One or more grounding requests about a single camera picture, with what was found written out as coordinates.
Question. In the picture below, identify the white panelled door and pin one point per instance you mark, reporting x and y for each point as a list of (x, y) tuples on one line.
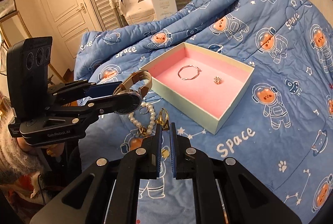
[(69, 20)]

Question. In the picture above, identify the gold chain ornament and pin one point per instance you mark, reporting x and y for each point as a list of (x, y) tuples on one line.
[(163, 119)]

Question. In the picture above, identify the rose gold bangle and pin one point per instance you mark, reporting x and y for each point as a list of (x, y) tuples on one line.
[(189, 72)]

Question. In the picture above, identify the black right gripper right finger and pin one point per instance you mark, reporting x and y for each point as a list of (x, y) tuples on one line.
[(224, 190)]

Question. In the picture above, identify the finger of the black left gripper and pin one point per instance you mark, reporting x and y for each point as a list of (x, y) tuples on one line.
[(85, 109), (62, 94)]

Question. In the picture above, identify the small crystal charm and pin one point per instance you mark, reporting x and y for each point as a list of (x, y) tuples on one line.
[(217, 80)]

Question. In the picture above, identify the white box pink lining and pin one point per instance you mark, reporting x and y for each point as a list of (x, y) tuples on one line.
[(203, 101)]

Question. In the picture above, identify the beige strap wristwatch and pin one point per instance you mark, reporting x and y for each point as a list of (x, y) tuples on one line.
[(135, 91)]

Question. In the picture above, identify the left hand gold nails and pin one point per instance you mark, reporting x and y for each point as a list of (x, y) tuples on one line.
[(54, 150)]

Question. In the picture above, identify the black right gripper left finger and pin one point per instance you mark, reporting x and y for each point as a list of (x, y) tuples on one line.
[(107, 191)]

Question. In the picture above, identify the blue astronaut bear quilt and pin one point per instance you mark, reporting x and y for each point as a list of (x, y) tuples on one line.
[(281, 130)]

